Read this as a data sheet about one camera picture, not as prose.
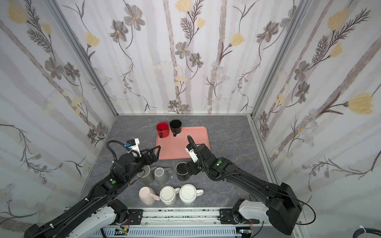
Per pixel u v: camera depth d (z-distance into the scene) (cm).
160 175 79
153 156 67
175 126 101
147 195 72
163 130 105
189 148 70
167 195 75
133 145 67
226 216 74
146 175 84
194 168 70
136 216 74
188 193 75
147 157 66
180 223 76
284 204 40
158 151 72
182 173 80
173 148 98
